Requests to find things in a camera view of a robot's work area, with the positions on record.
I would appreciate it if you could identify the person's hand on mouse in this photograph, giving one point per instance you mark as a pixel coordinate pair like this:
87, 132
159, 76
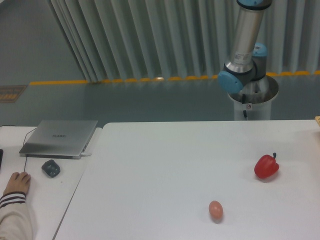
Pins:
19, 183

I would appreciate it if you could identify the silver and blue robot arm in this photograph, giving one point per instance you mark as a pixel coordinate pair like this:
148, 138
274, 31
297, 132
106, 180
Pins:
247, 60

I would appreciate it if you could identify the cream sleeve striped cuff forearm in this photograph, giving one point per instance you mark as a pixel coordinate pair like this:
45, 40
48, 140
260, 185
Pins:
15, 220

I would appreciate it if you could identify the red bell pepper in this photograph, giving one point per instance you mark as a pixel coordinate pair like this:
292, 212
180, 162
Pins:
266, 166

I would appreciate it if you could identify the wooden basket corner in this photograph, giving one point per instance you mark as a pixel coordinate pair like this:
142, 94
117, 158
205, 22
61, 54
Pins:
317, 119

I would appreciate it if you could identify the black keyboard edge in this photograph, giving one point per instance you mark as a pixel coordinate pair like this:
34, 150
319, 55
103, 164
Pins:
1, 157

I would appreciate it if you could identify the silver closed laptop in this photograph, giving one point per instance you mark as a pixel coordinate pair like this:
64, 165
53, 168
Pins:
59, 139

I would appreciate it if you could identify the grey pleated curtain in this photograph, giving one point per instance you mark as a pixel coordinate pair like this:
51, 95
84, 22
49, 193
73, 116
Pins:
126, 40

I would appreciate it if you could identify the brown egg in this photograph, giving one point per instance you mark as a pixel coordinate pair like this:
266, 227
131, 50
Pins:
215, 210

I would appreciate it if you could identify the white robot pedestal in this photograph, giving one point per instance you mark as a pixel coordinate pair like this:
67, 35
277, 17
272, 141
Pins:
254, 101

